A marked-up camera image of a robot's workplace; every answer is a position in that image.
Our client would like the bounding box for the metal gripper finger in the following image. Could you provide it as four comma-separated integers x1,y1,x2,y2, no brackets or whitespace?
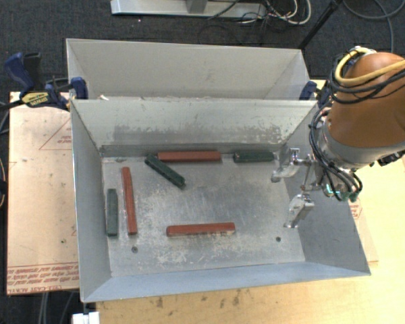
283,193,315,230
271,146,302,184

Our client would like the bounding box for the dark green flat block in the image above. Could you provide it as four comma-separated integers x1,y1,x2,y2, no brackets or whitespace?
105,188,119,238
144,153,187,190
232,151,275,164

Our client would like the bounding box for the grey metal bin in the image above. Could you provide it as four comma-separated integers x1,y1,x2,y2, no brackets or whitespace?
65,38,372,304

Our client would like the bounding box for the red-brown flat block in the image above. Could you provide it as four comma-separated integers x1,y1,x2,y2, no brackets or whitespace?
120,166,139,236
165,221,237,238
157,151,222,163

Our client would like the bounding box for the brown cardboard board, red print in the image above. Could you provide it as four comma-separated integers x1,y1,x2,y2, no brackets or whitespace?
6,91,379,296

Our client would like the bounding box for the black cylinder on white bracket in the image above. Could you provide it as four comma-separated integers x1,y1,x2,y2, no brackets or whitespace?
377,149,405,167

